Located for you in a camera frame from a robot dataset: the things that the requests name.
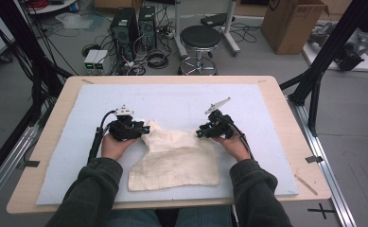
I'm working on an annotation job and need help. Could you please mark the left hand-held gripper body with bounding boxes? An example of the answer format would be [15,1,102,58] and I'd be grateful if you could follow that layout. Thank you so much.
[108,104,145,142]

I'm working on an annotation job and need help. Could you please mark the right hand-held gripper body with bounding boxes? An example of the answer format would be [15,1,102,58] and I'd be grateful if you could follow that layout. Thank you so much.
[204,96,236,139]

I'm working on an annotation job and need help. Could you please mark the cream printed cloth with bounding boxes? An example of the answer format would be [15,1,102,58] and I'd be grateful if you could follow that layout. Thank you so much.
[128,118,221,192]

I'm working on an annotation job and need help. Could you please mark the person's left hand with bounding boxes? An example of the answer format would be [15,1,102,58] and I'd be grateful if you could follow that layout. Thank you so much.
[100,132,138,162]

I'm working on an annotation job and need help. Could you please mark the person's right hand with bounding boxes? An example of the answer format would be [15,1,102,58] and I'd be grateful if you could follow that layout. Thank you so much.
[211,131,252,163]

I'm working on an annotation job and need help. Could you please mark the white power supply box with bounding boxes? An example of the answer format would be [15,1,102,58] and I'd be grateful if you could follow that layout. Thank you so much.
[93,50,110,71]
[83,49,100,71]

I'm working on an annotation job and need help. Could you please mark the person's right leg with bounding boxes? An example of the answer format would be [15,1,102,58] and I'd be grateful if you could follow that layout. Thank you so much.
[175,206,233,227]

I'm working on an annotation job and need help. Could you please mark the person's leg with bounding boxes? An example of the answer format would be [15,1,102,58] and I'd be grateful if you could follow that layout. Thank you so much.
[175,206,233,227]
[107,209,164,227]

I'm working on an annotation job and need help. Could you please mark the person's left leg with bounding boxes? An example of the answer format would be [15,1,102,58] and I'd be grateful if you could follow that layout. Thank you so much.
[107,209,164,227]

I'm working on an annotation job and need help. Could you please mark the black round stool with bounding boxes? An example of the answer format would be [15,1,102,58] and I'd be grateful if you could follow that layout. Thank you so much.
[177,25,223,77]

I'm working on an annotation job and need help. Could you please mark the white stand leg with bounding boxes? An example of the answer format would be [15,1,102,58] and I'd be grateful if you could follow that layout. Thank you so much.
[171,0,189,60]
[222,0,242,57]

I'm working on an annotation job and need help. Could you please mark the large black computer tower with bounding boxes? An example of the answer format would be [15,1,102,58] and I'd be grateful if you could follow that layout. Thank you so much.
[109,8,140,61]

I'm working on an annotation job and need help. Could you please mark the small black computer tower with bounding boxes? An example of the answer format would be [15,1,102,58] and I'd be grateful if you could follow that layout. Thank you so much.
[137,5,158,51]

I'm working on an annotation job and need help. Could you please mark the black tape strip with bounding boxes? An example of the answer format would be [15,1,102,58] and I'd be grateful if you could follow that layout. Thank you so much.
[305,155,324,165]
[15,160,41,168]

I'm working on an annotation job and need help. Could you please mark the thin wooden stick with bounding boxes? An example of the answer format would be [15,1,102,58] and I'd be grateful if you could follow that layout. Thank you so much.
[294,174,319,197]

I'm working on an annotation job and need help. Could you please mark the black flat device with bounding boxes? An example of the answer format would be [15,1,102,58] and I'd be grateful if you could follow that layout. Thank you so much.
[200,12,237,27]

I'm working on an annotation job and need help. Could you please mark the clear plastic sheet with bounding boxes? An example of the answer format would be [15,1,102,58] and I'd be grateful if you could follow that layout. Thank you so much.
[54,12,105,31]

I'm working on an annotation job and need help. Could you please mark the cardboard box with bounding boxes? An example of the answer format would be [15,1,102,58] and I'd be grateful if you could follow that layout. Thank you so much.
[260,0,330,56]

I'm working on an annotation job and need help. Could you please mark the black tape cross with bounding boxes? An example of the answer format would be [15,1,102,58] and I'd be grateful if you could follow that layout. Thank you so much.
[307,202,336,220]

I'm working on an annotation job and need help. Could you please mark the white round table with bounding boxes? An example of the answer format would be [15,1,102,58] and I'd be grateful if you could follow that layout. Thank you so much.
[26,0,79,15]

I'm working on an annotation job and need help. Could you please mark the grey black machine part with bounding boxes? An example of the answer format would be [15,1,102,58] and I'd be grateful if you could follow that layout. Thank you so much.
[307,21,368,72]

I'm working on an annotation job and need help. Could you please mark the white board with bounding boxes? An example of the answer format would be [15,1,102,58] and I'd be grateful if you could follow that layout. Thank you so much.
[302,29,368,74]

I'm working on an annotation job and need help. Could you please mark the right hand-held gripper cable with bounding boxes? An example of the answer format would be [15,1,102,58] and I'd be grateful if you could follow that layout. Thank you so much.
[227,121,255,160]

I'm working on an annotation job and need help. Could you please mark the black cable coil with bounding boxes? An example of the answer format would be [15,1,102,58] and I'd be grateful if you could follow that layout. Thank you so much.
[145,48,170,70]

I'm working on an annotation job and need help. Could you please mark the aluminium rail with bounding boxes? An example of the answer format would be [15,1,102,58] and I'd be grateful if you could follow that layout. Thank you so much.
[0,126,39,216]
[287,96,358,227]

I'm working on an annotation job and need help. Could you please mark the black metal frame post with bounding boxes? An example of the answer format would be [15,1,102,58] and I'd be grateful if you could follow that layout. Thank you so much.
[0,0,74,127]
[279,0,368,137]

